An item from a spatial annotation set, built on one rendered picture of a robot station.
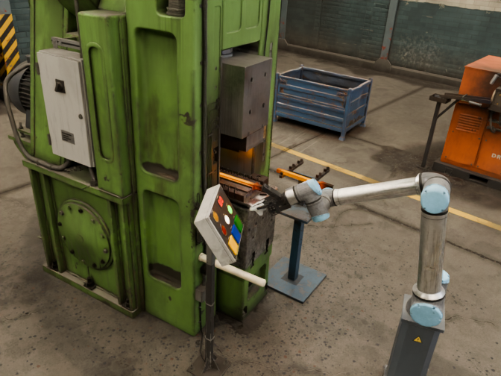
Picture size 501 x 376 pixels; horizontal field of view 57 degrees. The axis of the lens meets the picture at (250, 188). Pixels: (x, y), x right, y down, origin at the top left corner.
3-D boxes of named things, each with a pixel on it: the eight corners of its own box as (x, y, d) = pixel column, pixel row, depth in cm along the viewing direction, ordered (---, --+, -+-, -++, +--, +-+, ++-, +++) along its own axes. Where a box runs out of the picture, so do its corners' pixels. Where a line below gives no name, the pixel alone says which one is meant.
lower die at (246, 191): (259, 192, 297) (260, 180, 293) (243, 205, 282) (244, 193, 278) (206, 174, 315) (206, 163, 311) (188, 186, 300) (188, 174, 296)
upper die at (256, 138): (262, 141, 280) (264, 127, 276) (245, 152, 265) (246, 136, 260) (206, 126, 298) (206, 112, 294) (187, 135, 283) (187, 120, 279)
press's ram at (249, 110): (274, 120, 286) (279, 55, 267) (241, 139, 257) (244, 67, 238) (218, 107, 304) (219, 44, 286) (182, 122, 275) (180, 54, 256)
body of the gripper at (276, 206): (270, 217, 238) (291, 209, 234) (262, 204, 234) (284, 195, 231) (271, 210, 244) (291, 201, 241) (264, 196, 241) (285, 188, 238)
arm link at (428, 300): (443, 311, 236) (456, 177, 206) (440, 333, 222) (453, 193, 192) (413, 304, 243) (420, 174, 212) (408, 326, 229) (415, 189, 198)
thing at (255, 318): (293, 299, 344) (293, 298, 343) (253, 350, 299) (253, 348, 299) (247, 280, 361) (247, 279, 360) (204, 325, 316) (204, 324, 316)
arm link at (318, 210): (334, 212, 239) (324, 190, 236) (327, 222, 230) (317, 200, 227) (317, 215, 244) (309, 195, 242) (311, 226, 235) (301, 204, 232)
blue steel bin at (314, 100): (366, 126, 687) (375, 78, 653) (343, 141, 628) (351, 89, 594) (296, 108, 745) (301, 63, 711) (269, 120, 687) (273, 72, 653)
